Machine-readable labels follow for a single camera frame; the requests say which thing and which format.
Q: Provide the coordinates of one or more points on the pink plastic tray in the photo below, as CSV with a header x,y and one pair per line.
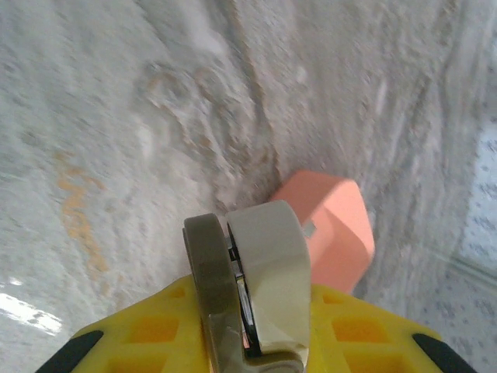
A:
x,y
341,241

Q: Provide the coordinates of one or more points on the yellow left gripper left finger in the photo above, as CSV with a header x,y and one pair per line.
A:
x,y
147,342

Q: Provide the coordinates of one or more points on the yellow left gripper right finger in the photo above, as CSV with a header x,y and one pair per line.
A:
x,y
369,342

